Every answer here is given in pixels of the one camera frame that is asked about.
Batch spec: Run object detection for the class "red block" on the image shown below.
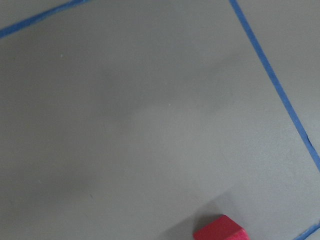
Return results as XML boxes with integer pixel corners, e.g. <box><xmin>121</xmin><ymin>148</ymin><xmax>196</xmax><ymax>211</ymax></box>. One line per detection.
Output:
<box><xmin>193</xmin><ymin>215</ymin><xmax>250</xmax><ymax>240</ymax></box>

